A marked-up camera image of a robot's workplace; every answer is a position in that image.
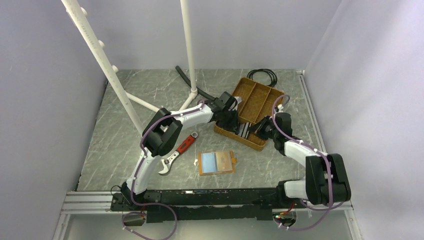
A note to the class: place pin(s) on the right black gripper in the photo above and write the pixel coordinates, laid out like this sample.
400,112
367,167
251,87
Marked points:
259,127

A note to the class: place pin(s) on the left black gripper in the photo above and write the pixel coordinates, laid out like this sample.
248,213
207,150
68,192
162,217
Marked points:
233,127

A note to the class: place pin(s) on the brown woven divided tray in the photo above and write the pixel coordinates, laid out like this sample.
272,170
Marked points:
257,102

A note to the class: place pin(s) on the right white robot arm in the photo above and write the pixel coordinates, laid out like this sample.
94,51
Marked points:
325,180

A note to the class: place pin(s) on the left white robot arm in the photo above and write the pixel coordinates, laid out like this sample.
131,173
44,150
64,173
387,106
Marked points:
161,134

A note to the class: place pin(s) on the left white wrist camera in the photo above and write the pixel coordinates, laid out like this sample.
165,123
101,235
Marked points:
237,101

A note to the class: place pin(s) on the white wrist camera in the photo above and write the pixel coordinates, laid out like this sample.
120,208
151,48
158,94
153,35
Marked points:
237,101
279,108

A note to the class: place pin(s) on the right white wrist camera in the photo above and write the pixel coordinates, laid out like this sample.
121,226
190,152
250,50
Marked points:
279,108

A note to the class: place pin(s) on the red handled adjustable wrench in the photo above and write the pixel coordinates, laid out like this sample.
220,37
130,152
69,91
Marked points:
168,162

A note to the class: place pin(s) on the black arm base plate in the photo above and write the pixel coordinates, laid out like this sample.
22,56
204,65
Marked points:
261,204

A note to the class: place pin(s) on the aluminium extrusion rail frame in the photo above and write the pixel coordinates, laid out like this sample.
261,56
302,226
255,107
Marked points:
254,169

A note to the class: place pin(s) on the white PVC pipe frame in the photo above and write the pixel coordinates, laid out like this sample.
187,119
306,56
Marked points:
109,66

